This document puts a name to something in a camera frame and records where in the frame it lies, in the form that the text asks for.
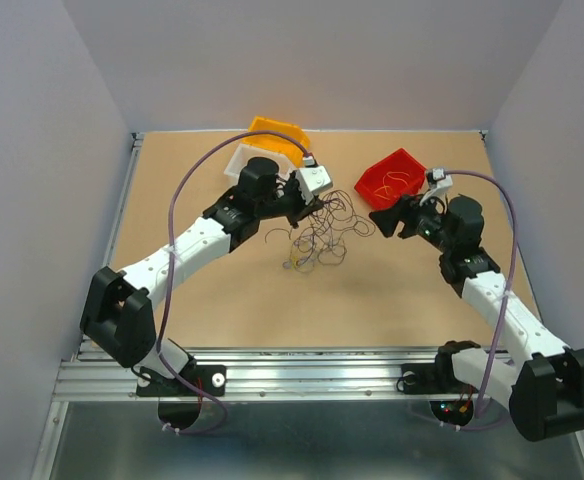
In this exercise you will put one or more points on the white plastic bin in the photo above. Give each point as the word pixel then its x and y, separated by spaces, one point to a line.
pixel 244 152

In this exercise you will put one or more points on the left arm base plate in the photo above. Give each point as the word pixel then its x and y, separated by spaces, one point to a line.
pixel 209 378

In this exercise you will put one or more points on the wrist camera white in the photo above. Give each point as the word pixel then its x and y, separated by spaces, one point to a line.
pixel 439 182
pixel 313 181

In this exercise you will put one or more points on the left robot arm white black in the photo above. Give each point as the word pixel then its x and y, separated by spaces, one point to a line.
pixel 119 310

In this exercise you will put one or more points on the red plastic bin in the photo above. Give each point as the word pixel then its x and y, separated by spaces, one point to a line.
pixel 383 183

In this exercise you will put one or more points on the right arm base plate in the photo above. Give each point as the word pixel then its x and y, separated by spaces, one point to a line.
pixel 439 377

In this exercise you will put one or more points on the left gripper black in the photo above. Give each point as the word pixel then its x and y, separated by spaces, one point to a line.
pixel 304 209

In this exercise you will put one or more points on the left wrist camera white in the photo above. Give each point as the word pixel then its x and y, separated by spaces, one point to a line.
pixel 313 181

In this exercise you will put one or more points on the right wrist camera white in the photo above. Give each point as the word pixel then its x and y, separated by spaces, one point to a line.
pixel 439 182

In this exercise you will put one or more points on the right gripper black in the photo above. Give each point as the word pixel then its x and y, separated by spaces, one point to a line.
pixel 407 209

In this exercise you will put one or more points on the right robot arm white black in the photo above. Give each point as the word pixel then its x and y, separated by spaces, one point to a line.
pixel 542 387

